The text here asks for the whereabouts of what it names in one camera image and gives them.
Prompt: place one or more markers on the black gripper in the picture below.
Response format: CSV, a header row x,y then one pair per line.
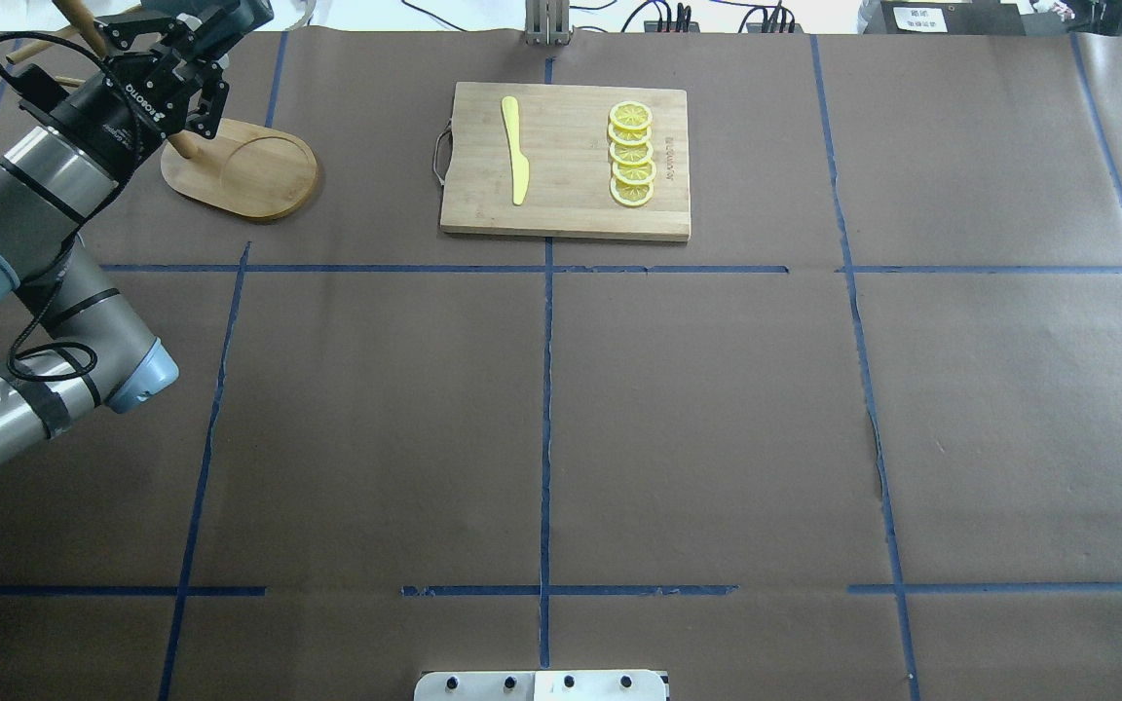
x,y
109,112

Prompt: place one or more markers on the dark blue mug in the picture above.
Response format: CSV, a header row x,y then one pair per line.
x,y
209,29

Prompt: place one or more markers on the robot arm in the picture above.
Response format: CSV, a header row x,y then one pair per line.
x,y
84,345

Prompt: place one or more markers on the wooden cup rack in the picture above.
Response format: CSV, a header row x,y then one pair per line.
x,y
250,171

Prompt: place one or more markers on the yellow plastic knife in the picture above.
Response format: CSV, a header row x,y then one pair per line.
x,y
519,164

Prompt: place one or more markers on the bamboo cutting board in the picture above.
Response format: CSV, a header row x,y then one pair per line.
x,y
564,136

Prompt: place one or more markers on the lemon slice two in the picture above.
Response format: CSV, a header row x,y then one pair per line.
x,y
629,137

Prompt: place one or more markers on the lemon slice three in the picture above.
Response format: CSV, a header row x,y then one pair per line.
x,y
631,155

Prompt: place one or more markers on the lemon slice four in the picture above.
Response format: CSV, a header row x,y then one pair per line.
x,y
639,174

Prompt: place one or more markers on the white mounting pillar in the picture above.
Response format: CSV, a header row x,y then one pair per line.
x,y
582,684

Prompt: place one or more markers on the black box with label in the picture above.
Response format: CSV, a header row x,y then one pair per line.
x,y
960,18

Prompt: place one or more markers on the aluminium frame post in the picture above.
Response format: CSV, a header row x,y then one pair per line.
x,y
547,22

